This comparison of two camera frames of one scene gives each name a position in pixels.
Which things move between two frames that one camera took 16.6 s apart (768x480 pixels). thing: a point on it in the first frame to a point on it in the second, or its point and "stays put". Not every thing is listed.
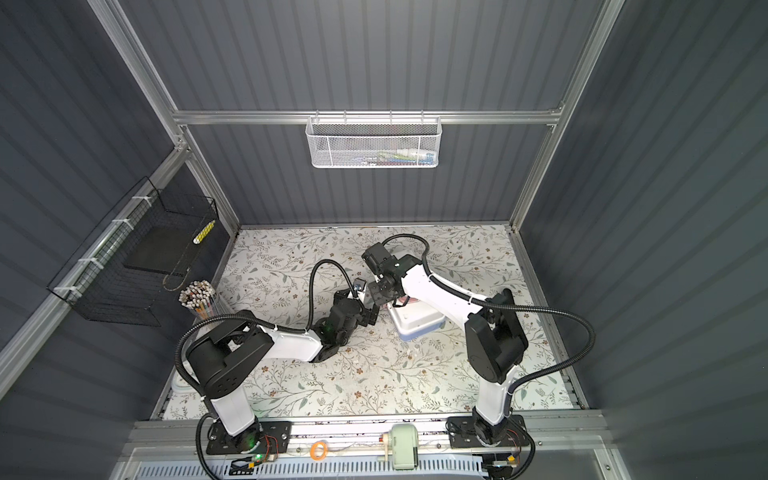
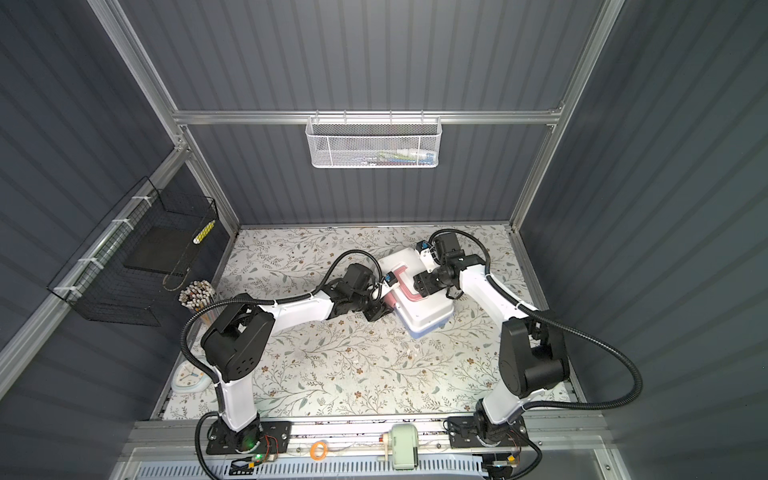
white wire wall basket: (374, 141) stays put
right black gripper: (377, 297) to (423, 283)
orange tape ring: (313, 451) stays put
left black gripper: (366, 319) to (379, 310)
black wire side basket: (130, 267) stays put
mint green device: (405, 446) stays put
